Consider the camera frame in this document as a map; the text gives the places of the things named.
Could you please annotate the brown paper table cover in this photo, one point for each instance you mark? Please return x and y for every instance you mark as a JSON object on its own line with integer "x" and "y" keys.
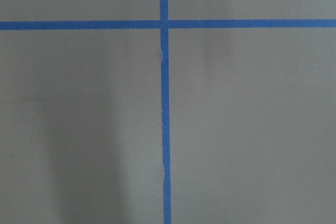
{"x": 167, "y": 111}

